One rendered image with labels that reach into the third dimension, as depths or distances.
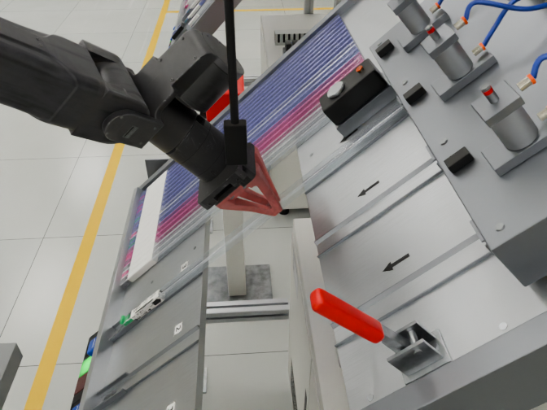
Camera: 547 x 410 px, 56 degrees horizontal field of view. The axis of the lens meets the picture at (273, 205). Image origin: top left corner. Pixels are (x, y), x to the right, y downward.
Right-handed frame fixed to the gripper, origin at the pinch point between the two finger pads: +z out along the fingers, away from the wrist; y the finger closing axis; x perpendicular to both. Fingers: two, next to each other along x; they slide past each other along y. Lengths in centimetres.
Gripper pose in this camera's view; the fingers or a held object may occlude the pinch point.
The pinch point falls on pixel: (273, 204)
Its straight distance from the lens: 63.0
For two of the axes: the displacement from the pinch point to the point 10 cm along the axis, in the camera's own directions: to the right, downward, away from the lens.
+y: -0.7, -6.1, 7.9
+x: -7.2, 5.8, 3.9
